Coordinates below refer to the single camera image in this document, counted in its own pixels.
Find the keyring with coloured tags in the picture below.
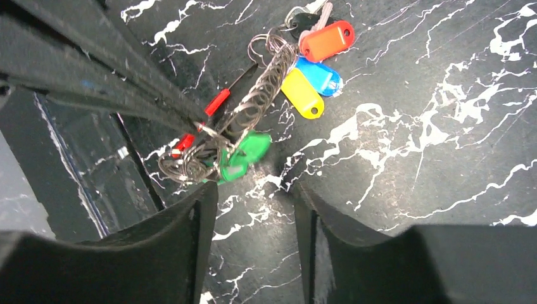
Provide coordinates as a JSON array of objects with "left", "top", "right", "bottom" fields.
[{"left": 158, "top": 1, "right": 355, "bottom": 184}]

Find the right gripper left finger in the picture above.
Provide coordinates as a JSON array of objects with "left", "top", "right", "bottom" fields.
[{"left": 1, "top": 182, "right": 218, "bottom": 303}]

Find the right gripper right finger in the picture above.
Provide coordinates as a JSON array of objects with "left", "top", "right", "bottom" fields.
[{"left": 293, "top": 183, "right": 536, "bottom": 303}]

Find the green tagged key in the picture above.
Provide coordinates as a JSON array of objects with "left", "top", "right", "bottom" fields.
[{"left": 200, "top": 130, "right": 272, "bottom": 185}]

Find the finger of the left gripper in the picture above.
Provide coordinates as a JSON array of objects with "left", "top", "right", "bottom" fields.
[
  {"left": 1, "top": 15, "right": 198, "bottom": 133},
  {"left": 12, "top": 1, "right": 206, "bottom": 124}
]

